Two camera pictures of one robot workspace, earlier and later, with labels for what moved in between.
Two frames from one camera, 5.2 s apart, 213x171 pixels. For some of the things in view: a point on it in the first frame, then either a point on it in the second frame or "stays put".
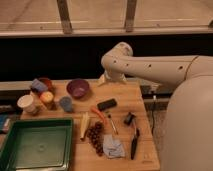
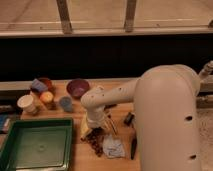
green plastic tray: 38,145 stays put
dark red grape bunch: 96,135 stays put
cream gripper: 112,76 to 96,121
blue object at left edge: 4,122 stays put
